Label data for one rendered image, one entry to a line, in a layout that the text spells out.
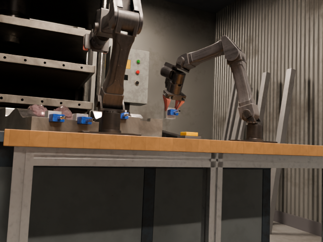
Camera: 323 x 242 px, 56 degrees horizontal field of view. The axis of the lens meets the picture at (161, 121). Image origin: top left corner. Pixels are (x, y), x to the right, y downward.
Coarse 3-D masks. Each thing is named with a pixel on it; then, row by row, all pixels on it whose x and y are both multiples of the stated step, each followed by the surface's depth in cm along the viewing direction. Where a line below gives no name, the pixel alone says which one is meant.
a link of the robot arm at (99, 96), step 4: (96, 96) 102; (100, 96) 100; (96, 100) 101; (100, 100) 99; (96, 104) 101; (100, 104) 98; (100, 108) 97; (104, 108) 98; (124, 108) 101; (120, 112) 102
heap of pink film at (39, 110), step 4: (28, 108) 126; (32, 108) 125; (36, 108) 124; (40, 108) 125; (44, 108) 126; (56, 108) 135; (60, 108) 133; (64, 108) 135; (68, 108) 137; (36, 112) 123; (40, 112) 122; (44, 112) 123; (64, 112) 130; (68, 112) 131; (40, 116) 120; (44, 116) 120; (68, 116) 128; (72, 116) 130
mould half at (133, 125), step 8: (96, 112) 154; (96, 120) 144; (128, 120) 131; (136, 120) 132; (152, 120) 135; (160, 120) 136; (120, 128) 129; (128, 128) 130; (136, 128) 132; (144, 128) 133; (152, 128) 135; (160, 128) 136; (152, 136) 134; (160, 136) 136
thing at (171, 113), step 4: (164, 108) 155; (168, 108) 153; (172, 108) 154; (164, 112) 155; (168, 112) 151; (172, 112) 149; (176, 112) 147; (164, 116) 155; (168, 116) 153; (172, 116) 154
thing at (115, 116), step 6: (102, 114) 99; (108, 114) 98; (114, 114) 98; (120, 114) 100; (102, 120) 98; (108, 120) 97; (114, 120) 98; (120, 120) 101; (102, 126) 98; (108, 126) 97; (114, 126) 98; (78, 132) 97; (84, 132) 93; (90, 132) 94; (96, 132) 95; (102, 132) 96; (108, 132) 97; (114, 132) 97; (120, 132) 100
